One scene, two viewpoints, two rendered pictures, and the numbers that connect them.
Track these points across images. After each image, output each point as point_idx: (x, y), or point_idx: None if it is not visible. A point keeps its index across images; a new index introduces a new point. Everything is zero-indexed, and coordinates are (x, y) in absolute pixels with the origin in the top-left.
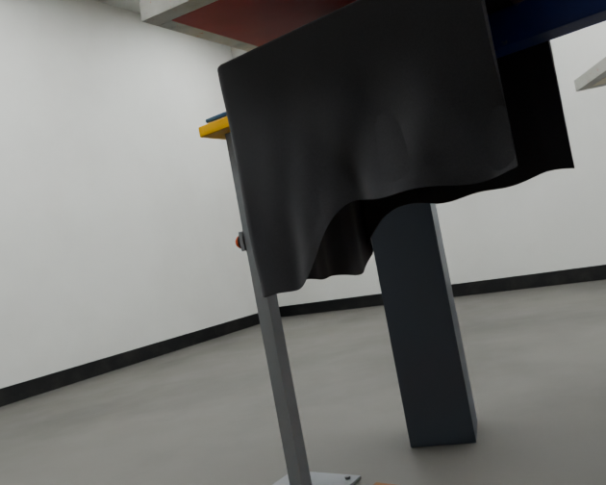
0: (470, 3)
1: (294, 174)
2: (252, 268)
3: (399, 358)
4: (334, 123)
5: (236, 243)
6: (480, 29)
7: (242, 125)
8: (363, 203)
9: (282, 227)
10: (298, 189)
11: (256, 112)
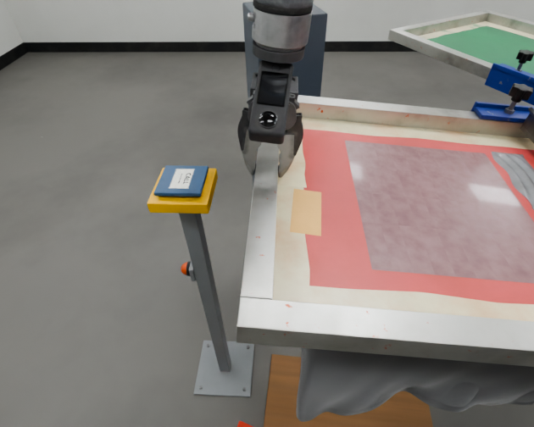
0: None
1: (365, 390)
2: (202, 289)
3: None
4: (425, 382)
5: (183, 273)
6: None
7: (327, 369)
8: None
9: (333, 401)
10: (364, 396)
11: (349, 367)
